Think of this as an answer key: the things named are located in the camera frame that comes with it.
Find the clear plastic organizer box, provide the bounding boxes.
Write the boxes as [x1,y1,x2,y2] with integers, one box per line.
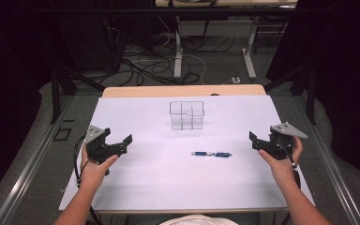
[169,100,205,131]

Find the light wooden desk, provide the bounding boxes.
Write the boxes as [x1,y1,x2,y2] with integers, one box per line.
[154,0,298,8]

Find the white table sheet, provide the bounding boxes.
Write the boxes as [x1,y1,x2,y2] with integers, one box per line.
[58,95,316,212]

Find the white desk leg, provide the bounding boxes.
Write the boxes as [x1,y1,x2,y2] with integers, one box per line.
[241,16,261,81]
[172,15,184,80]

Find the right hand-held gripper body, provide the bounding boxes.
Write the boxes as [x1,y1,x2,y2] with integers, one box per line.
[260,121,309,161]

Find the person's right hand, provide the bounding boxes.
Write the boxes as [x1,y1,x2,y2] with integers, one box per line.
[258,135,305,186]

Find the person's white shirt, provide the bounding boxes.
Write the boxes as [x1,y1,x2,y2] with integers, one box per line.
[158,214,240,225]

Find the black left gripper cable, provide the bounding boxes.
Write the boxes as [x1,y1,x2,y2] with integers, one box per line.
[72,134,92,189]

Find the person's left hand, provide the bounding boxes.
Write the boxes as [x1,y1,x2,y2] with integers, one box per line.
[79,144,120,189]

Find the tangle of floor cables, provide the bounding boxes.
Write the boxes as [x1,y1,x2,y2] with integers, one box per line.
[106,15,237,87]

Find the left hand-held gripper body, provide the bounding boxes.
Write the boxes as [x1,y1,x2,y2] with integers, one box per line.
[83,125,128,165]

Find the black metal stand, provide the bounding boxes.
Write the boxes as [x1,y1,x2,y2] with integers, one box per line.
[262,65,318,127]
[50,65,107,125]

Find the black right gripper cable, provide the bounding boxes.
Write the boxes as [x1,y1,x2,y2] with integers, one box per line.
[276,136,302,190]

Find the blue pen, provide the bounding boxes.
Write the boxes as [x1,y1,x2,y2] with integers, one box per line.
[190,151,233,158]

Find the aluminium rail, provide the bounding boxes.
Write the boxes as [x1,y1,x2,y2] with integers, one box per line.
[292,93,360,225]
[0,93,77,225]

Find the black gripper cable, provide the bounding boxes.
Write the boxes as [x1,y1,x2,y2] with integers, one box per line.
[276,136,302,190]
[72,134,92,189]

